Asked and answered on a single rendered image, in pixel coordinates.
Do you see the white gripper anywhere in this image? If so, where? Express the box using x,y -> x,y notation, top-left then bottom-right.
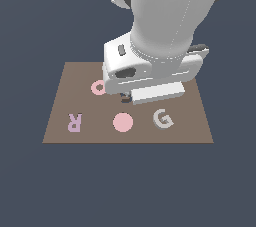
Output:
103,78 -> 186,106

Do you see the brown flat board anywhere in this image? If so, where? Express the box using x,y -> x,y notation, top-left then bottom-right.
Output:
41,61 -> 215,145

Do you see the pink round disc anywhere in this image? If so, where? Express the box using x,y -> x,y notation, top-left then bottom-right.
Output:
112,112 -> 135,133

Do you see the grey letter G block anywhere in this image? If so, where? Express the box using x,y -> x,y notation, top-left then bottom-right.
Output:
152,108 -> 175,130

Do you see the purple letter R block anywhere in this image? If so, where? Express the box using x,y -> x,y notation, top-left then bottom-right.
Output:
67,113 -> 83,133

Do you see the pink ring letter O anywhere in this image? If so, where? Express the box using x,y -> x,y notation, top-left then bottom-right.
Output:
90,79 -> 108,97

